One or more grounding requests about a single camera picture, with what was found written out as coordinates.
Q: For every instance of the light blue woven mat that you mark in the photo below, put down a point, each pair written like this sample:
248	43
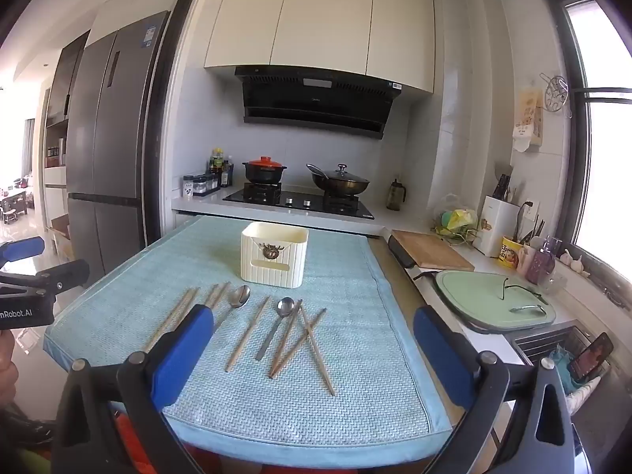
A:
345	405

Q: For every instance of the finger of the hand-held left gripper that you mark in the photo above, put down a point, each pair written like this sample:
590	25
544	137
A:
64	274
22	249

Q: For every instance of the rack of spice jars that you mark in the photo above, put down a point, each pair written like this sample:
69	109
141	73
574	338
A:
206	183

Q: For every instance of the purple soap dispenser bottle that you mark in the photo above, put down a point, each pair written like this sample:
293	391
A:
543	261

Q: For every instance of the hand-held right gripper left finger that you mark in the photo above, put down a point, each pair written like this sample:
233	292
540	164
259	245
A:
182	355

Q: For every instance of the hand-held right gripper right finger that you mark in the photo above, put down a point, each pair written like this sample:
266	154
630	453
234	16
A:
442	355

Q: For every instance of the black gas hob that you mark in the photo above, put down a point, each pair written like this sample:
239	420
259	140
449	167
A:
296	202

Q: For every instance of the green cutting board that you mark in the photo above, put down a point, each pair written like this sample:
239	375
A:
484	306

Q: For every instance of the pink cup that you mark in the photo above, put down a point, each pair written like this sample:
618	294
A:
526	259

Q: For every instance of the wok with glass lid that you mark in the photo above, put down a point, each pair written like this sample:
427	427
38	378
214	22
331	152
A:
340	182

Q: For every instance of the white-label spice jar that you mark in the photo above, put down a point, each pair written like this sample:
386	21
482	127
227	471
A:
188	186

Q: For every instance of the cream ribbed utensil holder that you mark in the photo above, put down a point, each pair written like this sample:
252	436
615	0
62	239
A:
284	266

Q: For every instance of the wooden cutting board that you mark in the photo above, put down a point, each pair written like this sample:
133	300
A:
432	252

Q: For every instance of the black clay pot red lid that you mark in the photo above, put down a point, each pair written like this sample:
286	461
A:
264	170

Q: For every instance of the dark sauce bottle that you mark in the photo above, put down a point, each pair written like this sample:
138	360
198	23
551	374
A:
226	175

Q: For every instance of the yellow-cap sauce bottle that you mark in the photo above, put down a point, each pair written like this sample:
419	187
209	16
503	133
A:
216	163

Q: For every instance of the distant wooden furniture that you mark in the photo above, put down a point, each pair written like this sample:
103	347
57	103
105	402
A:
15	205

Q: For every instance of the dark shelving cabinet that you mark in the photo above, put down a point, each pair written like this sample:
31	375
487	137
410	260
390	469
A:
61	108

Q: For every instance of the white knife block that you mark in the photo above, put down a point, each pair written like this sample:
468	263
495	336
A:
493	227

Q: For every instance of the steel sink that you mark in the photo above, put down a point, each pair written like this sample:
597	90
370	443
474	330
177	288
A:
538	343

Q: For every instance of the grey refrigerator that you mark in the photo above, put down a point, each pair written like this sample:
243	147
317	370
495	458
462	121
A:
118	158

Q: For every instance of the black framed window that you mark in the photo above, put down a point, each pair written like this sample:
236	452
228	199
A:
600	158

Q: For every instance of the smartphone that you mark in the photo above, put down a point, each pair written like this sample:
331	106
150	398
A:
590	358

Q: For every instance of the dark glass pitcher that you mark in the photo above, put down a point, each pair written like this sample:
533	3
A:
395	197

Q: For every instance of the white wall cabinet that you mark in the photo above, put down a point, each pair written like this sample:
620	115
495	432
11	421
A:
321	24

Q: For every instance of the black range hood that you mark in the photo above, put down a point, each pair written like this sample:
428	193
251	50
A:
316	103

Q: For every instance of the steel spoon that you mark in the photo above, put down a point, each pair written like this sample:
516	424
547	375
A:
285	306
240	296

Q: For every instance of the cream printed hanging bag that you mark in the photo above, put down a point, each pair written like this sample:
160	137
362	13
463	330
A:
526	118

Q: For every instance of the garlic bulbs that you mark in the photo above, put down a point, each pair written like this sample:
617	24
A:
575	261

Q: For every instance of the yellow printed cup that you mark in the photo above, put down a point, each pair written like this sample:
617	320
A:
511	254

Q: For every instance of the yellow green plastic bag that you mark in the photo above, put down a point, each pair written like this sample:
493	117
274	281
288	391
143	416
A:
456	219

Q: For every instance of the white wall outlet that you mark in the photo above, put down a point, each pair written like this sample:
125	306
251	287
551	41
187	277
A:
531	210

